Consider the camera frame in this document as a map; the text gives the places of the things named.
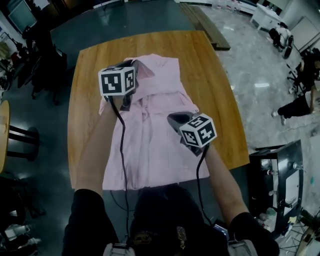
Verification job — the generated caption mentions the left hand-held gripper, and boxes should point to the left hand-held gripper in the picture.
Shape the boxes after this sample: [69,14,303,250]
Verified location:
[98,59,156,112]

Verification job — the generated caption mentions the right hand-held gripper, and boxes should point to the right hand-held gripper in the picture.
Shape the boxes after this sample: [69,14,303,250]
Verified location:
[166,111,217,157]

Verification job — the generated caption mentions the pink shirt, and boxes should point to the pink shirt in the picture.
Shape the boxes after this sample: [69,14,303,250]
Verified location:
[98,53,211,191]

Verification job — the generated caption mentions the person's right forearm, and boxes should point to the person's right forearm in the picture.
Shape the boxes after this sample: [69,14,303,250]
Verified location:
[204,143,251,223]

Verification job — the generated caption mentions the person's left forearm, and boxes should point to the person's left forearm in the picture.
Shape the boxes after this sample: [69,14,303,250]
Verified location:
[74,99,119,198]

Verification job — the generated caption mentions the dark wooden platform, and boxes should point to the dark wooden platform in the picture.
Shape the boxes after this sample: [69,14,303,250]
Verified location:
[178,2,231,51]

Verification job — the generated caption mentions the black ergonomic chair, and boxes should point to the black ergonomic chair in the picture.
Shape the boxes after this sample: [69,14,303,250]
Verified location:
[16,24,68,106]

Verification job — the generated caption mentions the person's black t-shirt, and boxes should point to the person's black t-shirt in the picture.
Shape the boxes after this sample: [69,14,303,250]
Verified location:
[64,184,280,256]

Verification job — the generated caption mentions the row of water bottles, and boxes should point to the row of water bottles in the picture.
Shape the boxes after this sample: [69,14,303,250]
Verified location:
[214,0,244,12]

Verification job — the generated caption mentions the black screen device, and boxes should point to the black screen device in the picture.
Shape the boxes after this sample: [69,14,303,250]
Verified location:
[212,219,230,239]

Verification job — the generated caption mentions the glass whiteboard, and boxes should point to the glass whiteboard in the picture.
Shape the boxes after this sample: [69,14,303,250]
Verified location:
[7,0,37,28]

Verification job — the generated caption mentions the black scooter with white cover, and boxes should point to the black scooter with white cover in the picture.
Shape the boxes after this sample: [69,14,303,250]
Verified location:
[268,21,295,60]

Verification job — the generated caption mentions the white cabinet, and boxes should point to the white cabinet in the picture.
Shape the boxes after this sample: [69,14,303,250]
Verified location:
[249,3,284,31]

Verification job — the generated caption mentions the round wooden table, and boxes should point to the round wooden table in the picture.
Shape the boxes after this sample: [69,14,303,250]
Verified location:
[0,99,40,174]

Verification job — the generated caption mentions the beige board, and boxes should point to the beige board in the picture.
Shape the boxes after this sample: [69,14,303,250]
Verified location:
[291,16,320,52]

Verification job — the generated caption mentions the black frame table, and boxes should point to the black frame table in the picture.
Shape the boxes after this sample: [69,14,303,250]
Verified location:
[248,139,305,238]

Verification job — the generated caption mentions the metal keychain pendant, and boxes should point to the metal keychain pendant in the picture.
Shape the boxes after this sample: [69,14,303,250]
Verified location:
[176,226,188,251]

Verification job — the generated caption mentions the grey shoulder strap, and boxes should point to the grey shoulder strap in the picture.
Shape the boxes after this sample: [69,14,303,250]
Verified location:
[102,242,136,256]
[226,239,259,256]

